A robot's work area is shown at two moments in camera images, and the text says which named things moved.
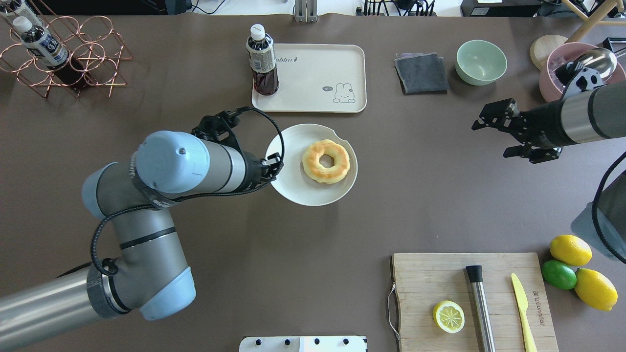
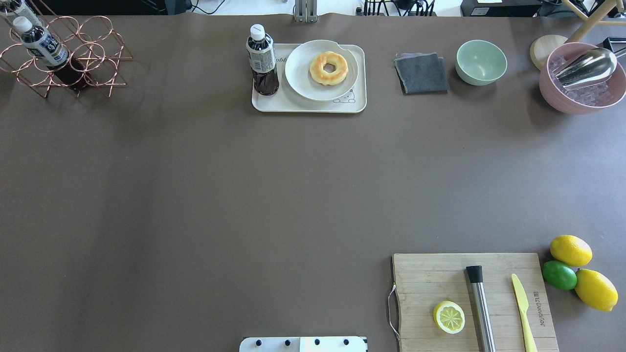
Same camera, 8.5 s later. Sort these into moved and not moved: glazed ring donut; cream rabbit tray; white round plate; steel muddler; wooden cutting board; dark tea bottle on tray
Moved: glazed ring donut; white round plate
Not moved: wooden cutting board; cream rabbit tray; dark tea bottle on tray; steel muddler
